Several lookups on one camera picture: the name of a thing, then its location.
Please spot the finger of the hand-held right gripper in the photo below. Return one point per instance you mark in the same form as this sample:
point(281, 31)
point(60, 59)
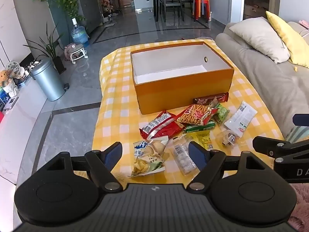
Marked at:
point(301, 120)
point(265, 145)

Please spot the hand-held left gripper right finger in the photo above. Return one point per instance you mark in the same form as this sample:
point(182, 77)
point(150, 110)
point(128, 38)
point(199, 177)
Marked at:
point(196, 156)

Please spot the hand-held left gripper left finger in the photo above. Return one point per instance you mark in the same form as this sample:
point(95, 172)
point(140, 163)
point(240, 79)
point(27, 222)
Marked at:
point(114, 156)

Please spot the clear candy packet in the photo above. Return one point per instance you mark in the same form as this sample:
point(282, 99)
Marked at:
point(182, 158)

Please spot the yellow snack packet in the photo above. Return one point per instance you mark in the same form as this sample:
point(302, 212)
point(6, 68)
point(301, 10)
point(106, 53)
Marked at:
point(202, 139)

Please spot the potato chip bag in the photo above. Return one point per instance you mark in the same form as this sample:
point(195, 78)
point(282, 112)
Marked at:
point(147, 159)

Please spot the white snack packet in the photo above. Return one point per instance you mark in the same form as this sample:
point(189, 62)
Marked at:
point(240, 119)

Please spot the small clear snack packet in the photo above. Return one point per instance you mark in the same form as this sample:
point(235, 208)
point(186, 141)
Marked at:
point(228, 139)

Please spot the orange stick snack bag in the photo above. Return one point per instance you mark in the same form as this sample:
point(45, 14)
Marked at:
point(195, 114)

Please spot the red snack bag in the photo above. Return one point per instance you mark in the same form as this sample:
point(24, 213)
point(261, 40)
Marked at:
point(160, 125)

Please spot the green snack packet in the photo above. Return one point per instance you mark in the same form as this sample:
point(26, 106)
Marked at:
point(222, 113)

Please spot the orange cardboard box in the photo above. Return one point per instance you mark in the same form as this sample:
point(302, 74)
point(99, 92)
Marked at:
point(178, 94)

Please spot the teal striped cloth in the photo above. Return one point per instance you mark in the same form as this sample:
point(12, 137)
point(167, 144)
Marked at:
point(298, 133)

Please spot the pink fluffy cloth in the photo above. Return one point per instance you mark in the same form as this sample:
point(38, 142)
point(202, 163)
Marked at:
point(300, 198)

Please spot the green sausage stick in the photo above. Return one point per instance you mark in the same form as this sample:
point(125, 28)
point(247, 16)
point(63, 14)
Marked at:
point(200, 127)

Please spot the grey sofa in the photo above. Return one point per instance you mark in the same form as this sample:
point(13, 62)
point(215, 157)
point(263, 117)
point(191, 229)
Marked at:
point(270, 82)

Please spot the yellow checkered tablecloth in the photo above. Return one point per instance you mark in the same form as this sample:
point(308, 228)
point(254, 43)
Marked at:
point(115, 106)

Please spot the brown chocolate wafer bar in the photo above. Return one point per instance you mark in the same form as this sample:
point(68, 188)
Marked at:
point(222, 97)

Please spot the yellow cushion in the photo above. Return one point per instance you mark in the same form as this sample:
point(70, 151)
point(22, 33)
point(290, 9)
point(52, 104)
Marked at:
point(289, 41)

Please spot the beige cushion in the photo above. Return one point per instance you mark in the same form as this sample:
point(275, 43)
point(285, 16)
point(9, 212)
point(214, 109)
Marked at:
point(259, 38)

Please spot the white low cabinet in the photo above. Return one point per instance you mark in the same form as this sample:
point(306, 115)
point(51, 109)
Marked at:
point(19, 125)

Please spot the silver pedal trash can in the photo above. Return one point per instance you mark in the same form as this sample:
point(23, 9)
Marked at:
point(48, 79)

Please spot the pink wheeled stool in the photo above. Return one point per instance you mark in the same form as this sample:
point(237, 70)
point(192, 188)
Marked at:
point(74, 50)

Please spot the tall plant in black pot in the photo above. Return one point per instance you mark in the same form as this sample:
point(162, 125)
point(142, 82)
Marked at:
point(52, 50)

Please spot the blue water jug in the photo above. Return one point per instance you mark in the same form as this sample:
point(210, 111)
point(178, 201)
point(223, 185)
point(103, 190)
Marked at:
point(79, 33)

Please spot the teddy bear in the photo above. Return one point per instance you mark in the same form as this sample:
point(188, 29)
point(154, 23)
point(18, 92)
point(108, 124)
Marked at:
point(4, 76)

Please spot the grey cabinet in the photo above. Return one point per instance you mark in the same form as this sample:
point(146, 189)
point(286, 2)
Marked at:
point(91, 9)

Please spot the stacked orange plastic stools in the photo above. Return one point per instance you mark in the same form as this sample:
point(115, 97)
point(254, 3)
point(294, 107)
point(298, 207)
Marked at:
point(201, 7)

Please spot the black dining chair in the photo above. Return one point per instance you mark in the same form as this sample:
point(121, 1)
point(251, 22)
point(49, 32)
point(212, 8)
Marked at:
point(171, 2)

